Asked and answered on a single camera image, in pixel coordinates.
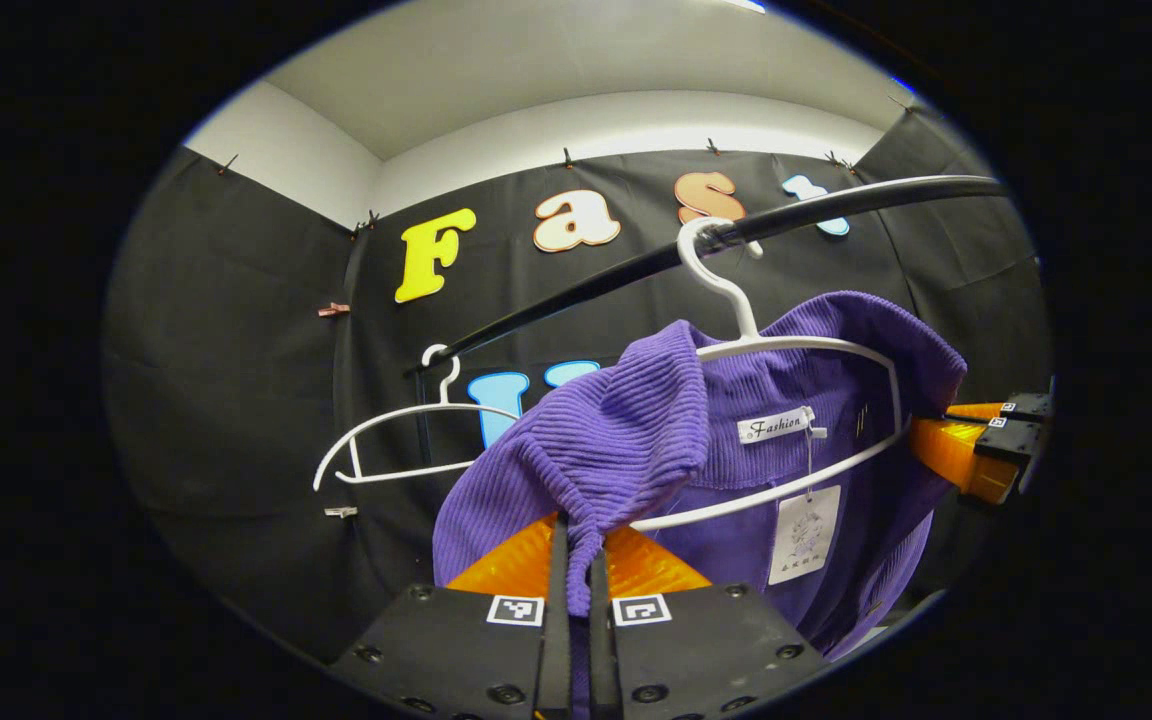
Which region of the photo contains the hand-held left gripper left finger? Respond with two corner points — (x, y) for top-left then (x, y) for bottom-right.
(331, 513), (573, 720)

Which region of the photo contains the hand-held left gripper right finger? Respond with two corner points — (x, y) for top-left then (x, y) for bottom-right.
(591, 526), (827, 720)

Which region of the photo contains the purple corduroy shirt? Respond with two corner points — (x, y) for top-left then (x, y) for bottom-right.
(433, 290), (969, 720)

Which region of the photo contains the white plastic clothes hanger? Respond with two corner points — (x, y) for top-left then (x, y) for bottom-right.
(313, 344), (522, 492)
(629, 217), (909, 532)

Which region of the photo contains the row of small black clips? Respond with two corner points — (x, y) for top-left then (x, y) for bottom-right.
(216, 95), (912, 233)

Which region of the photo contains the black clothes rail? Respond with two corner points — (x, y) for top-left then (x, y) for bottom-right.
(406, 175), (1007, 376)

